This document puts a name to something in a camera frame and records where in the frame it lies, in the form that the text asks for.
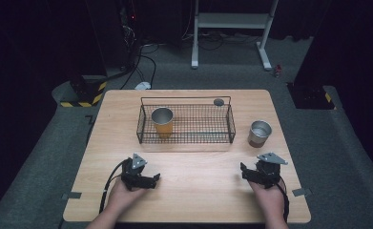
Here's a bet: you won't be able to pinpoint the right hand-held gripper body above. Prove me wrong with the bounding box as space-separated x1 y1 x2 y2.
253 152 289 189

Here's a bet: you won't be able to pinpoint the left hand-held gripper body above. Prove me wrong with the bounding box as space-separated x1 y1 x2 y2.
120 153 149 192

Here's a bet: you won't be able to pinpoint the orange metal cup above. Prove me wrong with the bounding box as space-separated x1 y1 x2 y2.
151 106 175 139

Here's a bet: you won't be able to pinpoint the black wire basket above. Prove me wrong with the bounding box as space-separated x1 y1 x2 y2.
135 95 238 145

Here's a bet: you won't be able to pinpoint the person's left hand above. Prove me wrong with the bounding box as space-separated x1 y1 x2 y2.
105 177 151 221

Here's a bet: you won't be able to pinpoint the person's right hand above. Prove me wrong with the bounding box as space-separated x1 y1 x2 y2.
248 180 287 223

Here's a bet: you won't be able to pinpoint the grey and brown metal cup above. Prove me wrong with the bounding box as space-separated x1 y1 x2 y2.
247 119 274 149

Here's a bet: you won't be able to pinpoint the grey tape strip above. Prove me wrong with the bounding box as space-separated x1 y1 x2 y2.
291 187 313 198
61 191 83 201

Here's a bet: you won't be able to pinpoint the white power adapter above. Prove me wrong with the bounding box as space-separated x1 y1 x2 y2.
134 81 153 92

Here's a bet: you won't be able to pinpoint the black yellow striped base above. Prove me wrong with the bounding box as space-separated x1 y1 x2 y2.
286 81 338 111
59 73 109 109

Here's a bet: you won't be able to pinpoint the dark equipment rack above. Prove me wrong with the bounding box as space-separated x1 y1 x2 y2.
115 0 145 72

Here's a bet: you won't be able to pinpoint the white metal stand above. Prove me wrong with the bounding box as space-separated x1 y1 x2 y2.
190 0 280 72

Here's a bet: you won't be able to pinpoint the left hand-held gripper black cable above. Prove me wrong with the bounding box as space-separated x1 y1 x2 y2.
98 157 129 215

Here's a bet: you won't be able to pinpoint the hand-held gripper black cable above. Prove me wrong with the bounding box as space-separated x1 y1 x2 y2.
275 176 291 224
98 157 129 215

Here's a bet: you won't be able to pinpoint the right hand-held gripper black cable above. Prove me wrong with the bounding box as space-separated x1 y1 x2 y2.
275 176 291 224

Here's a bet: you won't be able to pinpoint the black floor cables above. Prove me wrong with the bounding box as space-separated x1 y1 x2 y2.
119 42 160 91

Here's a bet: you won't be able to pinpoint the black cables under stand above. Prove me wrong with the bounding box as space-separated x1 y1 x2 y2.
179 31 262 52

